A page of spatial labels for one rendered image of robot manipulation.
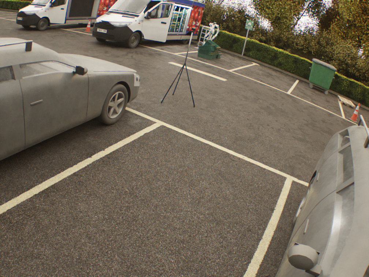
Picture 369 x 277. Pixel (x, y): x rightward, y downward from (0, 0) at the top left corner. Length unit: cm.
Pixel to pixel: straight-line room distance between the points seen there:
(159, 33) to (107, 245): 972
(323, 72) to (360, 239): 1237
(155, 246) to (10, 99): 209
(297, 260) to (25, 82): 298
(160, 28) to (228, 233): 942
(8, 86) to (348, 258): 322
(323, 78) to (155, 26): 775
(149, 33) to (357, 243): 1086
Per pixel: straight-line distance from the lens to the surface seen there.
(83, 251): 262
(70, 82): 369
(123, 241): 275
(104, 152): 398
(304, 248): 150
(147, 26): 1160
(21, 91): 322
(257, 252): 304
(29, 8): 1570
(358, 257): 160
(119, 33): 1103
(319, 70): 1371
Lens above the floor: 203
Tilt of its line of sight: 25 degrees down
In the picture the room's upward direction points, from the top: 14 degrees clockwise
